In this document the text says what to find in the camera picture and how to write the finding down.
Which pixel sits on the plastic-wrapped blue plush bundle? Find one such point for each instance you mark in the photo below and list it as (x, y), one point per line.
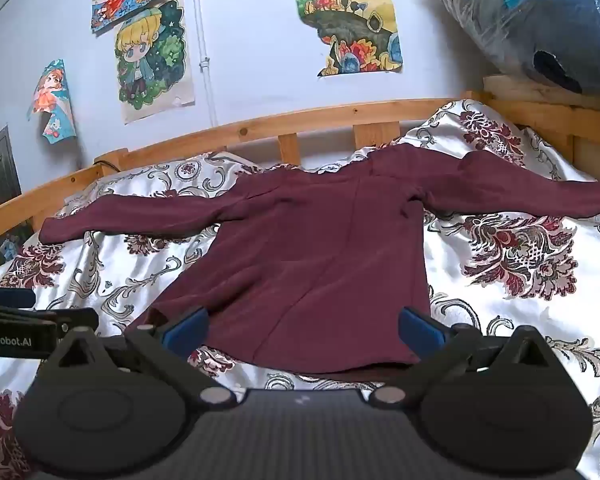
(530, 15)

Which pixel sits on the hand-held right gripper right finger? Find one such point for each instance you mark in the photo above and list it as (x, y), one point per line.
(419, 332)

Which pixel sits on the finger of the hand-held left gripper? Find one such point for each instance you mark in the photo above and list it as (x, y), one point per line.
(55, 319)
(10, 296)

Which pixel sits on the small curled cartoon wall poster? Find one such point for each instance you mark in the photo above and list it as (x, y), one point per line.
(52, 100)

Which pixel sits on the maroon long-sleeved shirt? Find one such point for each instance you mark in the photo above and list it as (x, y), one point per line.
(305, 260)

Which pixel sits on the blond cartoon figure wall poster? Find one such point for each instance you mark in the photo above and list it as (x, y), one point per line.
(150, 60)

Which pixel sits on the white floral satin blanket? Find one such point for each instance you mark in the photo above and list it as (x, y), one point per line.
(520, 260)

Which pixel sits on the white wall pipe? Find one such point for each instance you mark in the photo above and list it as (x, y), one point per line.
(204, 60)

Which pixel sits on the landscape painting wall poster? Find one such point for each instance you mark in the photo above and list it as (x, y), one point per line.
(350, 15)

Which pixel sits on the wooden bed frame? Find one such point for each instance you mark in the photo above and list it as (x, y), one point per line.
(290, 120)

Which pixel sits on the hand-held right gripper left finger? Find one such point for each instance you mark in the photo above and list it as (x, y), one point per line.
(187, 334)

